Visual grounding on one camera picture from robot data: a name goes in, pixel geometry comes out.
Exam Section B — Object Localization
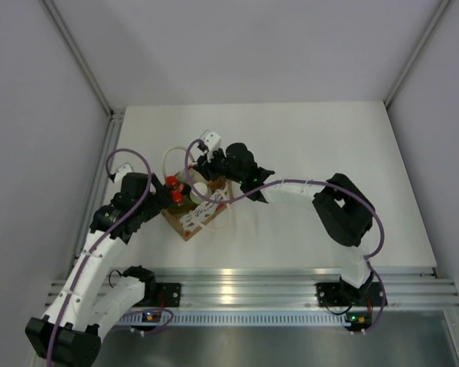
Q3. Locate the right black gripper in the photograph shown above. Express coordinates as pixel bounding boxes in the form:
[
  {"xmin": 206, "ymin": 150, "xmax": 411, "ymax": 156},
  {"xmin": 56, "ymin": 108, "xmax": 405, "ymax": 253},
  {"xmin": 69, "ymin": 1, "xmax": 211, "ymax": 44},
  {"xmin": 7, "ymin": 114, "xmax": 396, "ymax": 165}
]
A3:
[{"xmin": 194, "ymin": 147, "xmax": 245, "ymax": 184}]

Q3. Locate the white-lid frosted jar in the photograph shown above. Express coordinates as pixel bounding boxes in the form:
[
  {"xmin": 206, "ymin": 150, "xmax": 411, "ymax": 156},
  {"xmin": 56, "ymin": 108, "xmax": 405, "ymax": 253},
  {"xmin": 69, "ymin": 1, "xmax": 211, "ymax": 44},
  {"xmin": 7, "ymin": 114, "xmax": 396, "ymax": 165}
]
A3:
[{"xmin": 190, "ymin": 182, "xmax": 211, "ymax": 206}]

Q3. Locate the jute watermelon canvas bag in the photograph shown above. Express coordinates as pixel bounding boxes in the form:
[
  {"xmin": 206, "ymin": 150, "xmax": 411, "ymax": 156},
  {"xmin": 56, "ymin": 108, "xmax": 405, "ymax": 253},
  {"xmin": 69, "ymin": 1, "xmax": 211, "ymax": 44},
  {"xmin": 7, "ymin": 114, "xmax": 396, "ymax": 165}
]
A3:
[{"xmin": 160, "ymin": 145, "xmax": 236, "ymax": 242}]

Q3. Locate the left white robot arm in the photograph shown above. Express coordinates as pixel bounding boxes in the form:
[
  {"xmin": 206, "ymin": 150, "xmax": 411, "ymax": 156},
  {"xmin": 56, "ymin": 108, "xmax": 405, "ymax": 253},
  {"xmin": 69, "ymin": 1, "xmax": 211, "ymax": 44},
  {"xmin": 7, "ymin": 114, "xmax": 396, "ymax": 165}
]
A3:
[{"xmin": 25, "ymin": 173, "xmax": 172, "ymax": 366}]

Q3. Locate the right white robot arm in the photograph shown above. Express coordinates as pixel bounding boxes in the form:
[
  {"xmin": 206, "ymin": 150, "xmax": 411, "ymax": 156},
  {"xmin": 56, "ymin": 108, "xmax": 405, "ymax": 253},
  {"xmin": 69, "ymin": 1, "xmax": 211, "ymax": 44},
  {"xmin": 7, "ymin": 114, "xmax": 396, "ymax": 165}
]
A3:
[{"xmin": 192, "ymin": 135, "xmax": 385, "ymax": 306}]

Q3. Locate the dark green red-cap bottle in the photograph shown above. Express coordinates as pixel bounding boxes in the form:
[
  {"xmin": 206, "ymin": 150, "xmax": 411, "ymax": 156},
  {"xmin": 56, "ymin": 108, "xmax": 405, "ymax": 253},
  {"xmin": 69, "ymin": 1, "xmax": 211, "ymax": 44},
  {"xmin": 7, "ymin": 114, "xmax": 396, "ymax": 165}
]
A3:
[{"xmin": 165, "ymin": 175, "xmax": 190, "ymax": 196}]

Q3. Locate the yellow-green red-cap bottle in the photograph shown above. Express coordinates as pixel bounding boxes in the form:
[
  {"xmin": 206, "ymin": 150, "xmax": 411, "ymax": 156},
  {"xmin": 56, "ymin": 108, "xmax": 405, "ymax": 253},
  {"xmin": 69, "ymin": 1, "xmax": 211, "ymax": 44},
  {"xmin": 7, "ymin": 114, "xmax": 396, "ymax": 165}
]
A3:
[{"xmin": 168, "ymin": 191, "xmax": 197, "ymax": 216}]

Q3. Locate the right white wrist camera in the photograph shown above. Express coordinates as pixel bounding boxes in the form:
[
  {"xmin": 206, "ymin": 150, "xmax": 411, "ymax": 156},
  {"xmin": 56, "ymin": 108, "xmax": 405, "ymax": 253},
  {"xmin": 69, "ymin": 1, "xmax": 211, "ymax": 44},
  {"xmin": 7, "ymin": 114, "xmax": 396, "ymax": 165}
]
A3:
[{"xmin": 198, "ymin": 129, "xmax": 221, "ymax": 154}]

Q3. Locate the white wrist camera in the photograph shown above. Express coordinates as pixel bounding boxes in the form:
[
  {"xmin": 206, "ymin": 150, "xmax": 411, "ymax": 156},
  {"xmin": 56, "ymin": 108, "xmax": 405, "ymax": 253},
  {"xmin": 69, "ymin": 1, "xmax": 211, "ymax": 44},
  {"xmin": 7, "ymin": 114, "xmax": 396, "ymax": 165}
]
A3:
[
  {"xmin": 198, "ymin": 129, "xmax": 221, "ymax": 154},
  {"xmin": 109, "ymin": 162, "xmax": 133, "ymax": 184}
]

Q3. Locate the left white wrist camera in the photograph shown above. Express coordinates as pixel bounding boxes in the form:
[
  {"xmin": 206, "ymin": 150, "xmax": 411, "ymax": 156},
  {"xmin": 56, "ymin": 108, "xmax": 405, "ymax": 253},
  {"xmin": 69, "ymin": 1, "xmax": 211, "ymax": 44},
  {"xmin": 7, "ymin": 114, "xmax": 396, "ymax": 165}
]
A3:
[{"xmin": 109, "ymin": 162, "xmax": 133, "ymax": 184}]

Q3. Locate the left aluminium frame post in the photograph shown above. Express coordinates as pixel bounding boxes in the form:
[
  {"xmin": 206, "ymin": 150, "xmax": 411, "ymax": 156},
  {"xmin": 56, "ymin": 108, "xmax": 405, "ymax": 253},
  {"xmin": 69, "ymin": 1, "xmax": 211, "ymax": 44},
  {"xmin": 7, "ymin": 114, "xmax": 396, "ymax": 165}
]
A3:
[{"xmin": 41, "ymin": 0, "xmax": 123, "ymax": 154}]

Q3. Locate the aluminium frame post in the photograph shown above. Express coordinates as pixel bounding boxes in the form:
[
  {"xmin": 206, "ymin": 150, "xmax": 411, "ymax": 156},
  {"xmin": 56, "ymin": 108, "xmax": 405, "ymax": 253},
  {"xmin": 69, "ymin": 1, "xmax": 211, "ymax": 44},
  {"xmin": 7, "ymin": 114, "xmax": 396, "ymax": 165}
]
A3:
[
  {"xmin": 383, "ymin": 0, "xmax": 454, "ymax": 111},
  {"xmin": 41, "ymin": 0, "xmax": 123, "ymax": 154}
]

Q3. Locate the left black mount plate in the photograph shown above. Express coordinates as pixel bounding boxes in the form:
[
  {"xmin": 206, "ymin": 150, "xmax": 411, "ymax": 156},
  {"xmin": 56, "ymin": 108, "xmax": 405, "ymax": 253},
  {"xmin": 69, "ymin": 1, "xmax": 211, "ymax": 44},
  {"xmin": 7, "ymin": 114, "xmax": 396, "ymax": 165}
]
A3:
[{"xmin": 153, "ymin": 283, "xmax": 182, "ymax": 308}]

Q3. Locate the black mount plate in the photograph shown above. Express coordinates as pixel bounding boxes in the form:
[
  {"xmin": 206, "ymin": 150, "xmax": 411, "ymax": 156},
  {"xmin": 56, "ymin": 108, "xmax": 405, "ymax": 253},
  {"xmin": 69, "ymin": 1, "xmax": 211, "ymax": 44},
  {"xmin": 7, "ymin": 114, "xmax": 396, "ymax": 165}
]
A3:
[
  {"xmin": 316, "ymin": 282, "xmax": 349, "ymax": 308},
  {"xmin": 153, "ymin": 283, "xmax": 182, "ymax": 308}
]

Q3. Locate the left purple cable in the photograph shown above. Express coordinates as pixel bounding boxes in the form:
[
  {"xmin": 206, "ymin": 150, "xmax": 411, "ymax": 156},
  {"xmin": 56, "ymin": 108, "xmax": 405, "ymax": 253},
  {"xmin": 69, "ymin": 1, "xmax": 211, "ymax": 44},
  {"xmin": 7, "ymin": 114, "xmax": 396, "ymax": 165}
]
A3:
[{"xmin": 45, "ymin": 148, "xmax": 175, "ymax": 367}]

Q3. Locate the slotted cable duct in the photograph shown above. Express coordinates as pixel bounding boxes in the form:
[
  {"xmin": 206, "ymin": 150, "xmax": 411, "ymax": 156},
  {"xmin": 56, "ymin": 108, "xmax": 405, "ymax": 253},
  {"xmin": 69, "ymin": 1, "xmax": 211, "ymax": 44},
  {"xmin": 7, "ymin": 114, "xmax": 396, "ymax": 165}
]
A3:
[{"xmin": 116, "ymin": 310, "xmax": 350, "ymax": 326}]

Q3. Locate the right black mount plate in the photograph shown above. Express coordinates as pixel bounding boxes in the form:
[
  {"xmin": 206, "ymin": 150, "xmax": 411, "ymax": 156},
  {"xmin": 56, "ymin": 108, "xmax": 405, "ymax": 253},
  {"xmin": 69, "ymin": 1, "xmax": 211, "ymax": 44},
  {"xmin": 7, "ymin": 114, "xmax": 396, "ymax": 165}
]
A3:
[{"xmin": 316, "ymin": 282, "xmax": 349, "ymax": 308}]

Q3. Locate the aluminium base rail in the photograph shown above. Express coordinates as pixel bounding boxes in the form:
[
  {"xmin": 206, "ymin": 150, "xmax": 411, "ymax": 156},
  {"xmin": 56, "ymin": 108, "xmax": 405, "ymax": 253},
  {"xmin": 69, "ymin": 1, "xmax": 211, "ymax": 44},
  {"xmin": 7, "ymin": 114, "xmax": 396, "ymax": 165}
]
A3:
[{"xmin": 45, "ymin": 266, "xmax": 459, "ymax": 309}]

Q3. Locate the right aluminium frame post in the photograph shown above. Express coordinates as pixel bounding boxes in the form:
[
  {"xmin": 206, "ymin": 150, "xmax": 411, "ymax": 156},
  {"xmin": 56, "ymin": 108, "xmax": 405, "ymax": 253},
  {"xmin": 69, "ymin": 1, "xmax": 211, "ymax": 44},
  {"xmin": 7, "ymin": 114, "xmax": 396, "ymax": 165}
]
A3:
[{"xmin": 383, "ymin": 0, "xmax": 454, "ymax": 111}]

